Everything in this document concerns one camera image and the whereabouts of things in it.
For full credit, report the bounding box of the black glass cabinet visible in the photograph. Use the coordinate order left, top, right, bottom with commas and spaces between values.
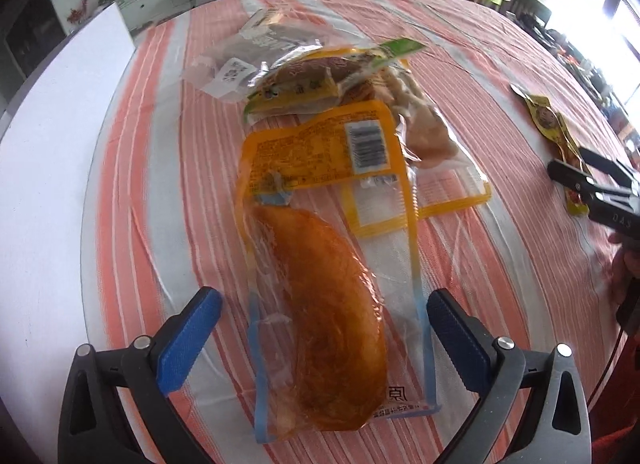
0, 0, 68, 90

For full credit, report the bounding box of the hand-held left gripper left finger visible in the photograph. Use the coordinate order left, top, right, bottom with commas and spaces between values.
56, 287, 223, 464

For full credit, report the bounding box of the orange striped tablecloth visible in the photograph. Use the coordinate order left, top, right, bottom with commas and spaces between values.
80, 0, 640, 464

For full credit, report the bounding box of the yellow snack packet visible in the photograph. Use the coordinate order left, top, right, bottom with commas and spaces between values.
510, 83, 592, 217

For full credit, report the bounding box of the person's right hand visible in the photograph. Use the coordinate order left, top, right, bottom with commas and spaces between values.
611, 244, 640, 305

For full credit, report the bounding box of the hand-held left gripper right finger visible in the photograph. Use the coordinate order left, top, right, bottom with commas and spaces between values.
426, 288, 593, 464

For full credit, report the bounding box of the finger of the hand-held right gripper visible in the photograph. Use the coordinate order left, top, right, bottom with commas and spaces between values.
547, 159, 619, 205
580, 147, 640, 192

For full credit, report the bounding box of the white cardboard box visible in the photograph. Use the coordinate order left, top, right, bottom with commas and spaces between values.
0, 1, 137, 425

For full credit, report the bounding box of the clear packet of round snacks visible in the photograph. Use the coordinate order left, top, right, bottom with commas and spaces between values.
345, 38, 493, 240

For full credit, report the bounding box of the clear packet of brown sticks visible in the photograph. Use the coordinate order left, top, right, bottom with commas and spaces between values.
182, 8, 323, 104

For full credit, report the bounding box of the orange meat snack packet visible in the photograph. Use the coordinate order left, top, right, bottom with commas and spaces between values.
237, 99, 443, 445

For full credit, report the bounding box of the small brown and yellow packet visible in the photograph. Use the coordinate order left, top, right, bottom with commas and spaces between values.
244, 46, 383, 125

